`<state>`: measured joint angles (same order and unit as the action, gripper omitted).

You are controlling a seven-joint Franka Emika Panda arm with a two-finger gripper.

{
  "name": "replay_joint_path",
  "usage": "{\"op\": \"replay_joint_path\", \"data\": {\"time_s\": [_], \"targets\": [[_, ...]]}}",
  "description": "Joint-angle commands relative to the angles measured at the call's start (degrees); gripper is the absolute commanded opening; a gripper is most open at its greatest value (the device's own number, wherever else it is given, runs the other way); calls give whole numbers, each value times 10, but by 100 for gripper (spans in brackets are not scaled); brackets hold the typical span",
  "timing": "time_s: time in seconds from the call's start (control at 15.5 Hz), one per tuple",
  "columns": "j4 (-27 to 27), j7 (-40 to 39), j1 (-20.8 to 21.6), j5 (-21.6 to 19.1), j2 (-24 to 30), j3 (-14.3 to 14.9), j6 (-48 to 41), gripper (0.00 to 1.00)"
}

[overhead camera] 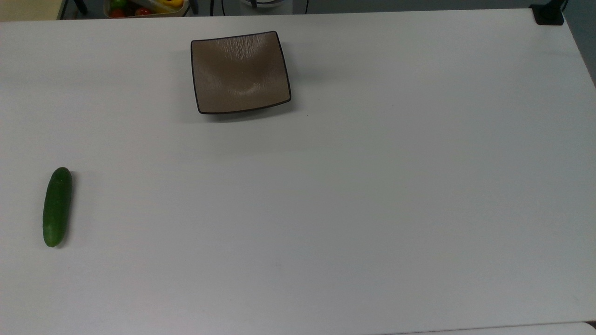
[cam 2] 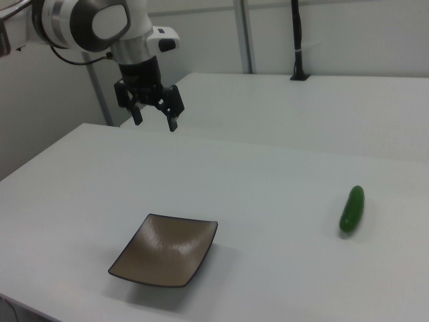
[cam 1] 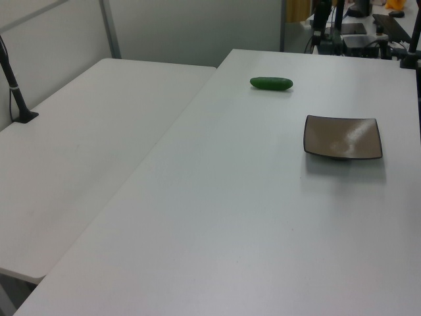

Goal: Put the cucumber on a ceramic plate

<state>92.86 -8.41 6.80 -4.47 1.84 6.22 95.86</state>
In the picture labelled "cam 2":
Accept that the dark labelled device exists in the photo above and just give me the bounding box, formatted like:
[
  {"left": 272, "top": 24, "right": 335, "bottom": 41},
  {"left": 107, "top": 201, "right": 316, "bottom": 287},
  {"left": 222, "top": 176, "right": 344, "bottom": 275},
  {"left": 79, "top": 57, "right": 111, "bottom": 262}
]
[{"left": 0, "top": 17, "right": 13, "bottom": 58}]

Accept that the black robot wrist cable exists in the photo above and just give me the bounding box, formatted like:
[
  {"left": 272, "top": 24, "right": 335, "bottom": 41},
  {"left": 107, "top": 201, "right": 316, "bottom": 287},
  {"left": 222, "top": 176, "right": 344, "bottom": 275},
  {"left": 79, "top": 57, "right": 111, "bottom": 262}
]
[{"left": 49, "top": 43, "right": 113, "bottom": 66}]

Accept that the square brown ceramic plate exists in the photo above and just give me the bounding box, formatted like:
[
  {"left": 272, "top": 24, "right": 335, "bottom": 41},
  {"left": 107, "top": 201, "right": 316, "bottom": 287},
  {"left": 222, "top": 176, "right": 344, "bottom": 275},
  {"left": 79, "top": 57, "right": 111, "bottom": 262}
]
[{"left": 107, "top": 213, "right": 219, "bottom": 288}]

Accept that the aluminium frame post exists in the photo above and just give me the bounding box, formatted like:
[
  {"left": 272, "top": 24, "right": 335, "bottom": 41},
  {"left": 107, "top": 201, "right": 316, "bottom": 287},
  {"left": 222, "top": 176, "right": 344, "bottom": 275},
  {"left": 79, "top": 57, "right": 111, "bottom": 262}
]
[
  {"left": 232, "top": 0, "right": 258, "bottom": 75},
  {"left": 81, "top": 53, "right": 114, "bottom": 127}
]

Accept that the thin floor cable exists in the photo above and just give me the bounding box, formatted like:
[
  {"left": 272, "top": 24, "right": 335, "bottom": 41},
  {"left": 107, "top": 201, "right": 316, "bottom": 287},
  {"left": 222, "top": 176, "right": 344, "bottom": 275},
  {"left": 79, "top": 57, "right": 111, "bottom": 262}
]
[{"left": 0, "top": 294, "right": 21, "bottom": 322}]

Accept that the green cucumber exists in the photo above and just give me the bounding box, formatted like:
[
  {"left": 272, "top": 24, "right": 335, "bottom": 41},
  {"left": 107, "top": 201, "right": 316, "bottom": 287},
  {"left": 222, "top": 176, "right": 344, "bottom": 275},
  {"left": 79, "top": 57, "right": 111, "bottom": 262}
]
[{"left": 339, "top": 184, "right": 365, "bottom": 234}]

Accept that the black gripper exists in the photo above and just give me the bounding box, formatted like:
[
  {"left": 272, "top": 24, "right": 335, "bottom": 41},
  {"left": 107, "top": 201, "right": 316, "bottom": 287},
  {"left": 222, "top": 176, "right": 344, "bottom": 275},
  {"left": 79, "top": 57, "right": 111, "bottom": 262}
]
[{"left": 114, "top": 55, "right": 186, "bottom": 133}]

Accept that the black table clamp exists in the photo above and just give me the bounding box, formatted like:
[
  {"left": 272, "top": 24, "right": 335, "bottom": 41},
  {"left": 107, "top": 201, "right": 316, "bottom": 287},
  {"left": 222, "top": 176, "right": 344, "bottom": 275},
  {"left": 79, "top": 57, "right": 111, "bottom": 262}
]
[{"left": 289, "top": 0, "right": 311, "bottom": 82}]

